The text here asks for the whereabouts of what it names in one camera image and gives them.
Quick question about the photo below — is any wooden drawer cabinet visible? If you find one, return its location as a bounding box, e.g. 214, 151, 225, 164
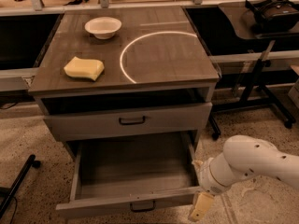
28, 6, 221, 161

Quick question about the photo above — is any black upper drawer handle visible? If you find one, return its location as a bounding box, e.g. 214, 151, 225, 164
119, 116, 146, 126

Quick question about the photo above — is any dark rolling side table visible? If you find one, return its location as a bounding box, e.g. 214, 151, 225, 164
212, 3, 298, 129

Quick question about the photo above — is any yellow sponge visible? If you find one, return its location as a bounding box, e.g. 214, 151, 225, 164
64, 57, 105, 81

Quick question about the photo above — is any black stand leg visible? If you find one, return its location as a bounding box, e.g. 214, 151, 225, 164
0, 154, 41, 218

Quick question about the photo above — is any black lower drawer handle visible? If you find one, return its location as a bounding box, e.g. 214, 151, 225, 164
130, 201, 156, 213

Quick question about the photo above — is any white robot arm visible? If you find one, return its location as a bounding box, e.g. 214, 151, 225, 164
189, 135, 299, 222

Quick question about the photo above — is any black drawer handle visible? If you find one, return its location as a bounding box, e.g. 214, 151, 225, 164
130, 201, 156, 213
119, 116, 146, 126

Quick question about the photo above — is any wooden drawer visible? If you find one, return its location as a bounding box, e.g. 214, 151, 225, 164
45, 103, 212, 142
56, 132, 199, 219

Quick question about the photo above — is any white bowl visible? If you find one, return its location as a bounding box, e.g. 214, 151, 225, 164
85, 17, 121, 39

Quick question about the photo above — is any black VR headset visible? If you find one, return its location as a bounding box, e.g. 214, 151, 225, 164
245, 0, 299, 33

